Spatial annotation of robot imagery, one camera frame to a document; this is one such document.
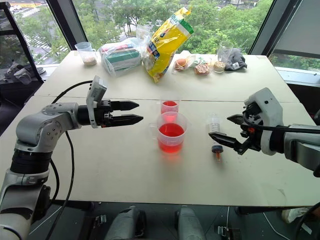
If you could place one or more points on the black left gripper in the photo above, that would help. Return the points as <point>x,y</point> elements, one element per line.
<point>105,118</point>

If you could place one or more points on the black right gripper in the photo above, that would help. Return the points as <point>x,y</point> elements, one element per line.
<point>255,122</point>

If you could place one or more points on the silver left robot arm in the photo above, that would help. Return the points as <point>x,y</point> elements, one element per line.
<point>35,130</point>

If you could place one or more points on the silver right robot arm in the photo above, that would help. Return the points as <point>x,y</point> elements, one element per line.
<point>300,143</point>

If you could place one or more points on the clear plastic syringe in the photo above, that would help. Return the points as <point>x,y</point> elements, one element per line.
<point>215,125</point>

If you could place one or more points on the small cup red liquid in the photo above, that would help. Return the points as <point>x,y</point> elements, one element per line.
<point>170,107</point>

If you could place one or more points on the large cup red liquid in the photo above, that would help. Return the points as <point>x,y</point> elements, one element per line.
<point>171,137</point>

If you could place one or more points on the measuring cup with grains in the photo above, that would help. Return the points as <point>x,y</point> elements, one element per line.
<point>86,53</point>

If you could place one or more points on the tall clear cup with grains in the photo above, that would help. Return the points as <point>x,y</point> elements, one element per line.
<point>222,57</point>

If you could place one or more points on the clear bag with green boxes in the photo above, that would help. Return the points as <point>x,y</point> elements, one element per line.
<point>122,58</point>

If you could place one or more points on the wrapped brown pastry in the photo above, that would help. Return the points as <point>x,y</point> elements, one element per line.
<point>202,69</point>

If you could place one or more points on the dark grey cloth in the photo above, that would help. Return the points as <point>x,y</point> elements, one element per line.
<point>236,60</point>

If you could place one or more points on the wrapped burger bun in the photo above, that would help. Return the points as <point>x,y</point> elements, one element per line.
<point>181,64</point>

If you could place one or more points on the crumpled white green wrapper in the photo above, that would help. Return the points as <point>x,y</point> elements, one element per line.
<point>200,59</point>

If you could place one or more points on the yellow snack bag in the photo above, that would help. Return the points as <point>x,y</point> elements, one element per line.
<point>165,45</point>

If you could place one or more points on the dark grey rounded shape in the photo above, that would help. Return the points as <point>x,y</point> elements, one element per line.
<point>125,223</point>
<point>190,223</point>

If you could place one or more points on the crumpled white paper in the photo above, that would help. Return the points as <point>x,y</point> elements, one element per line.
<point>295,215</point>

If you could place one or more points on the black grey device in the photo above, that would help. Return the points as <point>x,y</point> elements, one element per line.
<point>18,72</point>

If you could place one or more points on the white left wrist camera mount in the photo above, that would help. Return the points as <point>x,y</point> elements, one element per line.
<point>96,88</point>

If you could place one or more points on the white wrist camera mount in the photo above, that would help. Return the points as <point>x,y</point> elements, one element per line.
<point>96,88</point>
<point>268,102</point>

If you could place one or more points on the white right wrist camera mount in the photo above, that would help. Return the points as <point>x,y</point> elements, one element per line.
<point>268,102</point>

